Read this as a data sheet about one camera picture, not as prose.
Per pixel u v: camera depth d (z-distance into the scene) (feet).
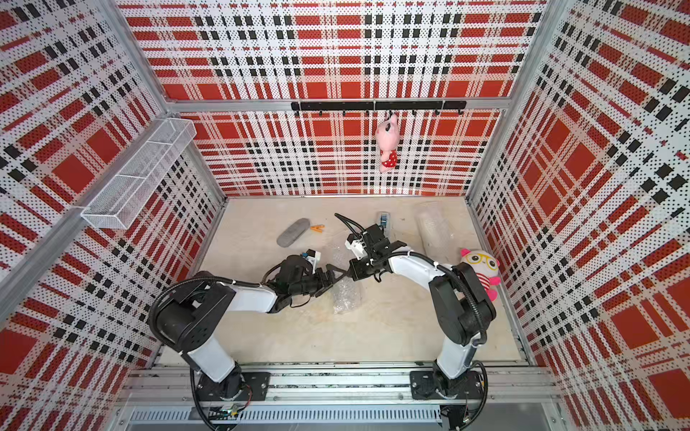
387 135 2.99
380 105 2.92
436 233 3.40
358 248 2.71
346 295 2.76
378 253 2.59
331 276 2.67
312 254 2.87
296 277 2.46
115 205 2.26
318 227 3.63
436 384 2.18
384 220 3.53
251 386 2.42
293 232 3.52
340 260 3.21
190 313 1.55
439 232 3.43
